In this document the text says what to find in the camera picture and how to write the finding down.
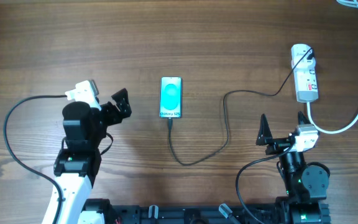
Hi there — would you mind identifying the white power strip socket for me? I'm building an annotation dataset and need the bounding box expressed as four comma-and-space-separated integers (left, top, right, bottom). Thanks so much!
291, 44, 318, 103

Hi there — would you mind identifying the Galaxy S25 smartphone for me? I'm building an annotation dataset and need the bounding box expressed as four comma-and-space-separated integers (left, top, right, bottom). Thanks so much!
159, 77, 182, 118

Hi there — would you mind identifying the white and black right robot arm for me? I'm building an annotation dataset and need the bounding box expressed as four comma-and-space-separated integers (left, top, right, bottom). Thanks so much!
256, 111, 331, 223

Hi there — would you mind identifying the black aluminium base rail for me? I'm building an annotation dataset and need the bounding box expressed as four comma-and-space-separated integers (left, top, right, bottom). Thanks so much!
82, 203, 331, 224

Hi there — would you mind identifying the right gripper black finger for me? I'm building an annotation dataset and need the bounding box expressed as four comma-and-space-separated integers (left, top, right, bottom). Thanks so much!
255, 114, 273, 146
298, 111, 310, 125

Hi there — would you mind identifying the black USB-C charger cable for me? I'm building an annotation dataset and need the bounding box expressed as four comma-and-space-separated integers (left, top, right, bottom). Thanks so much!
166, 47, 316, 166

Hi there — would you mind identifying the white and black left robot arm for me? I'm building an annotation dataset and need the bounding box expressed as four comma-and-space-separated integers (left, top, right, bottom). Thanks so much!
42, 88, 132, 223

